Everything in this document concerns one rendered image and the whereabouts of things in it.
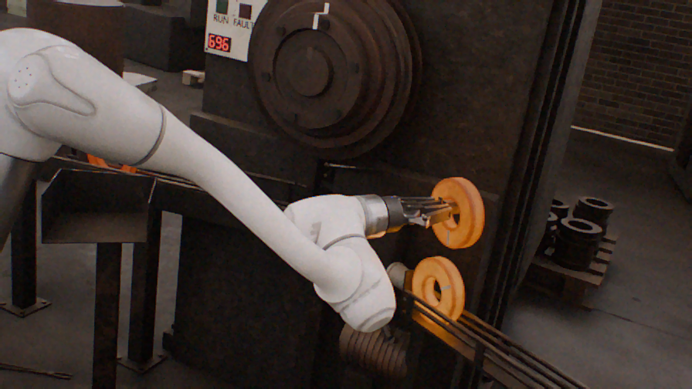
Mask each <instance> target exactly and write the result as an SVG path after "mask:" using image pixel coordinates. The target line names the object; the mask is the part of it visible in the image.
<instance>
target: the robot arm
mask: <svg viewBox="0 0 692 389"><path fill-rule="evenodd" d="M62 144H64V145H66V146H69V147H72V148H75V149H77V150H80V151H82V152H85V153H88V154H91V155H93V156H95V157H98V158H101V159H104V160H108V161H114V162H117V163H120V164H124V165H127V166H130V167H136V168H141V169H146V170H151V171H158V172H162V173H166V174H173V175H176V176H179V177H181V178H185V179H187V180H189V181H191V182H193V183H195V184H197V185H198V186H199V187H201V188H203V189H204V190H206V191H207V192H208V193H209V194H210V195H212V196H213V197H214V198H215V199H217V200H218V201H219V202H220V203H221V204H223V205H224V206H225V207H226V208H227V209H228V210H229V211H231V212H232V213H233V214H234V215H235V216H236V217H237V218H238V219H239V220H240V221H241V222H242V223H243V224H244V225H246V226H247V227H248V228H249V229H250V230H251V231H252V232H254V233H255V234H256V235H257V236H258V237H259V238H260V239H261V240H263V241H264V242H265V243H266V244H267V245H268V246H269V247H270V248H271V249H272V250H273V251H274V252H275V253H276V254H278V255H279V256H280V257H281V258H282V259H283V260H285V261H286V262H287V263H288V264H289V265H290V266H292V267H293V268H294V269H295V270H297V271H298V272H299V273H300V274H301V275H302V276H304V277H306V278H307V279H309V280H310V281H311V282H313V283H314V288H315V290H316V292H317V294H318V295H319V297H320V298H322V299H323V300H325V301H326V302H327V303H328V304H329V305H330V306H331V307H332V308H333V309H334V310H335V311H336V312H337V313H340V315H341V317H342V318H343V320H344V321H345V322H346V323H347V324H348V325H349V326H351V327H352V328H353V329H355V330H357V331H359V332H364V333H370V332H373V331H375V330H378V329H379V328H381V327H383V326H384V325H385V324H386V323H388V322H389V321H390V320H391V318H392V317H393V313H394V312H395V294H394V291H393V288H392V284H391V282H390V280H389V277H388V275H387V273H386V271H385V269H384V267H383V265H382V263H381V261H380V260H379V258H378V256H377V255H376V253H375V251H374V250H373V249H372V248H371V246H370V245H369V244H368V242H367V239H370V238H379V237H381V236H383V235H384V234H385V233H389V232H397V231H398V230H399V229H400V228H401V227H402V226H403V225H413V224H415V223H417V224H420V225H421V228H422V229H426V228H428V227H429V226H430V225H434V224H438V223H440V222H444V221H447V220H450V219H451V215H452V214H459V213H460V210H459V207H458V205H457V203H456V202H455V201H454V200H453V199H448V200H443V197H440V196H439V197H438V200H435V198H434V197H399V196H386V197H379V196H377V195H376V194H369V195H361V196H358V195H356V196H353V197H348V196H343V195H340V194H331V195H322V196H317V197H312V198H307V199H304V200H301V201H297V202H294V203H293V204H291V205H288V206H287V208H286V209H285V211H284V212H282V211H281V210H280V209H279V208H278V207H277V206H276V205H275V204H274V203H273V202H272V201H271V200H270V199H269V198H268V197H267V196H266V195H265V194H264V193H263V192H262V191H261V190H260V189H259V188H258V187H257V186H256V185H255V184H254V183H253V182H252V181H251V180H250V179H249V178H248V177H247V176H246V175H245V174H244V173H243V172H242V171H241V170H240V169H239V168H238V167H237V166H235V165H234V163H233V162H231V160H229V159H228V158H227V157H226V156H225V155H223V154H222V153H221V152H219V151H218V150H217V149H215V148H214V147H213V146H212V145H211V144H209V143H208V142H206V141H205V140H203V139H202V138H201V137H200V136H199V135H197V134H196V133H194V132H193V131H192V130H190V129H189V128H188V127H186V126H185V125H184V124H183V123H182V122H181V121H180V120H178V119H177V118H176V117H174V116H173V115H172V114H171V113H170V112H169V111H167V110H166V109H165V108H164V107H163V106H162V105H161V104H159V103H157V102H156V101H154V100H153V99H151V98H150V97H149V96H147V95H146V94H144V93H143V92H141V91H140V90H139V89H138V88H137V87H135V86H133V85H131V84H129V83H128V82H126V81H124V80H123V79H122V78H121V77H119V76H118V75H117V74H116V73H114V72H113V71H111V70H110V69H108V68H107V67H106V66H104V65H103V64H102V63H100V62H99V61H97V60H96V59H94V58H93V57H92V56H90V55H89V54H87V53H85V52H84V51H83V50H82V49H80V48H79V47H78V46H76V45H74V44H73V43H71V42H69V41H66V40H65V39H62V38H60V37H58V36H55V35H52V34H50V33H48V32H43V31H39V30H36V29H22V28H20V29H8V30H5V31H2V32H0V255H1V253H2V250H3V248H4V245H5V243H6V240H7V238H8V235H9V233H10V231H11V229H12V226H13V225H14V222H15V220H16V217H17V215H18V213H19V210H20V208H21V206H22V203H23V201H24V199H25V196H26V194H27V192H28V190H29V187H30V184H31V183H32V180H33V178H34V176H35V174H36V171H37V169H38V166H39V164H40V162H43V161H46V160H48V159H49V158H51V157H52V156H53V155H54V154H55V153H56V152H57V151H58V149H59V148H60V147H61V146H62Z"/></svg>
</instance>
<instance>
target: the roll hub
mask: <svg viewBox="0 0 692 389"><path fill-rule="evenodd" d="M317 13H320V12H307V13H300V14H296V15H292V16H291V17H289V18H287V19H285V20H283V21H282V22H281V23H280V24H279V25H278V26H283V27H284V28H285V30H286V32H285V34H284V35H283V36H278V35H277V33H276V29H277V27H278V26H277V27H276V28H275V29H274V30H273V31H272V32H271V33H270V35H269V37H268V39H267V41H266V43H265V46H264V47H263V52H262V56H261V63H260V72H261V75H262V74H263V72H266V73H269V74H270V77H271V78H270V80H269V81H268V82H265V81H263V80H262V84H263V88H264V91H265V93H266V96H267V98H268V100H269V101H270V103H271V104H272V106H273V108H274V109H275V110H276V111H277V113H278V114H279V115H280V116H282V117H283V118H284V119H285V120H287V121H289V119H288V115H289V114H290V113H291V112H292V113H295V114H296V115H297V119H296V121H295V122H291V121H289V122H290V123H292V124H294V125H296V126H298V127H302V128H307V129H321V128H325V127H329V126H332V125H335V124H337V123H340V122H342V121H343V120H346V119H347V118H349V117H350V115H352V114H353V112H355V111H356V110H357V109H358V107H359V106H360V104H361V102H362V100H363V99H364V97H365V94H366V91H367V88H368V80H369V65H368V57H367V53H366V51H365V48H364V46H363V44H362V42H361V40H360V38H359V37H358V35H357V34H356V32H355V31H354V30H353V29H352V28H351V27H350V26H349V25H348V24H347V23H346V22H344V21H342V20H341V19H339V18H337V17H335V16H333V15H329V14H317ZM315 14H316V15H319V16H318V21H317V29H313V26H314V16H315ZM323 19H324V20H328V21H329V23H330V27H329V28H328V30H324V29H321V26H320V23H321V21H322V20H323ZM351 63H357V64H358V68H359V69H358V71H357V72H356V73H352V72H350V70H349V68H348V66H349V65H350V64H351ZM261 79H262V77H261ZM333 109H336V110H340V113H341V116H340V117H339V118H338V119H334V118H332V116H331V112H332V110H333Z"/></svg>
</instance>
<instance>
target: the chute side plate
mask: <svg viewBox="0 0 692 389"><path fill-rule="evenodd" d="M60 168H64V169H73V170H82V171H99V172H108V173H113V172H109V171H103V170H100V169H96V168H92V167H86V166H83V165H78V164H72V163H69V162H65V161H58V160H55V159H51V158H49V159H48V160H46V161H43V162H40V164H39V166H38V169H37V171H36V174H35V176H34V178H33V179H35V180H38V181H44V182H48V183H49V182H50V181H51V180H52V179H53V178H54V176H55V175H56V173H57V172H58V170H59V169H60ZM155 209H158V210H162V211H168V212H171V213H175V214H178V215H184V216H187V217H191V218H197V219H200V220H203V221H207V222H212V223H216V224H219V225H225V226H229V227H232V228H237V229H241V230H244V231H248V232H252V231H251V230H250V229H249V228H248V227H247V226H246V225H244V224H243V223H242V222H241V221H240V220H239V219H238V218H237V217H236V216H235V215H234V214H233V213H232V212H231V211H229V210H228V209H227V208H226V207H225V206H224V205H223V204H221V203H220V202H219V201H218V200H217V199H215V198H214V197H213V196H212V195H210V194H206V193H203V192H199V191H193V190H189V189H186V188H180V187H175V186H172V185H168V184H162V183H158V182H157V193H156V205H155Z"/></svg>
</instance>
